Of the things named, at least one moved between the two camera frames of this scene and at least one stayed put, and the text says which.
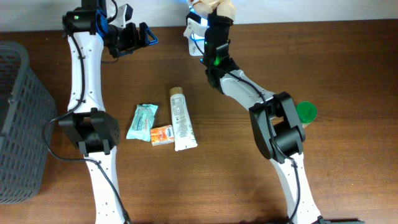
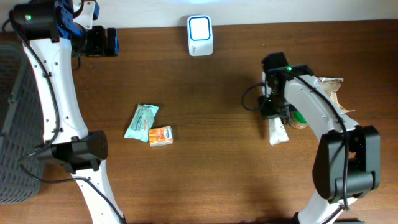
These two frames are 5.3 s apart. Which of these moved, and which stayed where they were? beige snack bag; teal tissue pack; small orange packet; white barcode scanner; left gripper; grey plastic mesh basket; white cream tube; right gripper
Moved: white cream tube; right gripper; beige snack bag; left gripper
Stayed: white barcode scanner; small orange packet; grey plastic mesh basket; teal tissue pack
